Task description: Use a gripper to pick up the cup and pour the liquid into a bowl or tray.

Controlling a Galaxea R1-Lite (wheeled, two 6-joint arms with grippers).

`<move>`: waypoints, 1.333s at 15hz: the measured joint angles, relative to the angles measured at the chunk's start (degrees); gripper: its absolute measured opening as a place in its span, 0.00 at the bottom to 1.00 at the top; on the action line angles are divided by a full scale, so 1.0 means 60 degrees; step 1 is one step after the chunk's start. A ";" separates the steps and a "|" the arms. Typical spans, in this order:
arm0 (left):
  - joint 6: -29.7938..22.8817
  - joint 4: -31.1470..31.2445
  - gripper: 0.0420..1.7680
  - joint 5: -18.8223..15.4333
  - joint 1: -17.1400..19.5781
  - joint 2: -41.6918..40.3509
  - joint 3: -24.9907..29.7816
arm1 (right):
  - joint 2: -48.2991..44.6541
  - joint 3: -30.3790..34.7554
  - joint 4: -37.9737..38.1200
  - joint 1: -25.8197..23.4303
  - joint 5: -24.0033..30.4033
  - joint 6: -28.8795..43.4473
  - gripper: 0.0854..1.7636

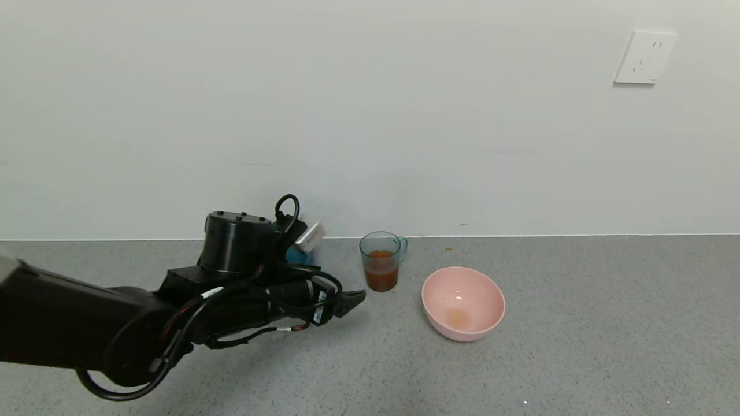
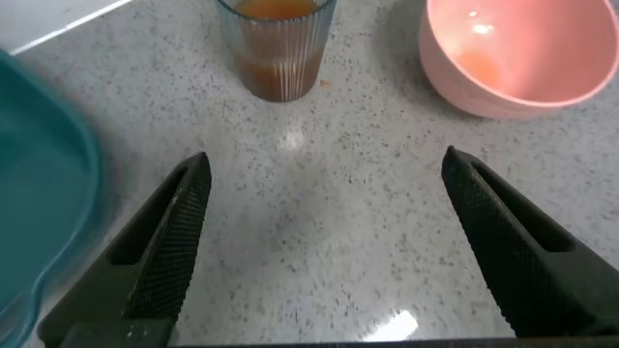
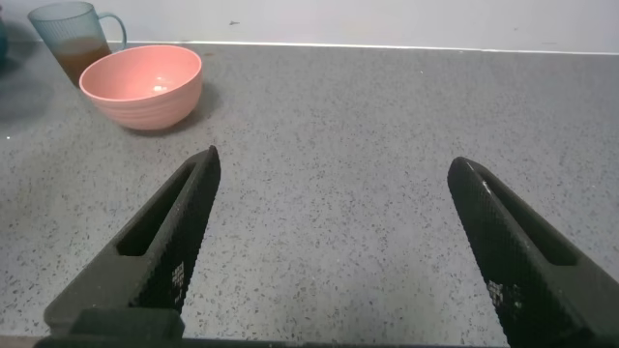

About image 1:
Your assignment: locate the translucent blue ribbed cup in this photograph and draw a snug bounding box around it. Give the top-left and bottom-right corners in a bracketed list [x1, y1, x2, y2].
[359, 231, 409, 293]

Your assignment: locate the white wall socket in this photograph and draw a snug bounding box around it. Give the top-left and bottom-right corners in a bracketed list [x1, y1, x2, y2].
[613, 30, 678, 86]

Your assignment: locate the black wrist cable harness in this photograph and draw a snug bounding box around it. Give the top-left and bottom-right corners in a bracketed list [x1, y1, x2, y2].
[75, 272, 343, 402]

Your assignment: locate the pink bowl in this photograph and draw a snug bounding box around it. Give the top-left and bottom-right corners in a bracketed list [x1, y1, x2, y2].
[421, 266, 506, 343]

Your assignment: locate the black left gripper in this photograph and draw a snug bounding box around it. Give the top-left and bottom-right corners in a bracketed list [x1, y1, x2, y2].
[267, 276, 367, 327]

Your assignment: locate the black camera cable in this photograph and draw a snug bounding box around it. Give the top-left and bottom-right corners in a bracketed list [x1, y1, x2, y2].
[275, 195, 302, 235]

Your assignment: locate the dark teal plastic basin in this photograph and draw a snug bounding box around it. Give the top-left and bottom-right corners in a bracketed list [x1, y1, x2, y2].
[285, 244, 317, 268]

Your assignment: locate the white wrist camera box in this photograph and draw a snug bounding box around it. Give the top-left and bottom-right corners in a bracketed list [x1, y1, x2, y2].
[295, 221, 326, 254]

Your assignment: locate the orange red liquid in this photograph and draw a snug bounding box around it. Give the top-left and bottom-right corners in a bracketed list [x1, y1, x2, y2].
[364, 250, 400, 292]

